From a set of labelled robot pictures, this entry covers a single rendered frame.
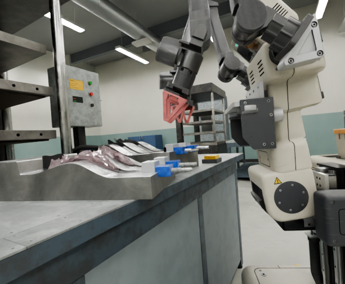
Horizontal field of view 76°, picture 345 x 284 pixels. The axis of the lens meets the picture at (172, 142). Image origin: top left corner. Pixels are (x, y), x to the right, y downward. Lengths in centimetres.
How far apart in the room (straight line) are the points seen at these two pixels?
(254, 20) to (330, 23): 724
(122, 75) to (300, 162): 907
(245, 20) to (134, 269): 71
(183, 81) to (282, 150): 39
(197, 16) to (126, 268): 69
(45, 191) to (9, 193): 12
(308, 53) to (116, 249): 68
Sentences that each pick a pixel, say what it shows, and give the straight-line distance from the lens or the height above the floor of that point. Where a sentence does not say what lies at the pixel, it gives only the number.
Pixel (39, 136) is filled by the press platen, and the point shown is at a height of 101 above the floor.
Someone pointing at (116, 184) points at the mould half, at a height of 84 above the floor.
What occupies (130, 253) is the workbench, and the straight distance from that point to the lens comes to 66.
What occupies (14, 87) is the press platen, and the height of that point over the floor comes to 126.
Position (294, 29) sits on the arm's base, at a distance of 69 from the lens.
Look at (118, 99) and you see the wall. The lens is 958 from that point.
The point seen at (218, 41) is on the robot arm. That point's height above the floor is 138.
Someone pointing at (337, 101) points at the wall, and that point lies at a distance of 744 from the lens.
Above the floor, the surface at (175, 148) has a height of 90.
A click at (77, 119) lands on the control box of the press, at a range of 163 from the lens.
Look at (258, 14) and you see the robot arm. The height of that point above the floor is 123.
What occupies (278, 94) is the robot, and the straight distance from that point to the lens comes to 82.
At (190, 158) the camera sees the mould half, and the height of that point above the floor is 85.
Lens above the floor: 94
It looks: 1 degrees down
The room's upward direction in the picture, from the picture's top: 4 degrees counter-clockwise
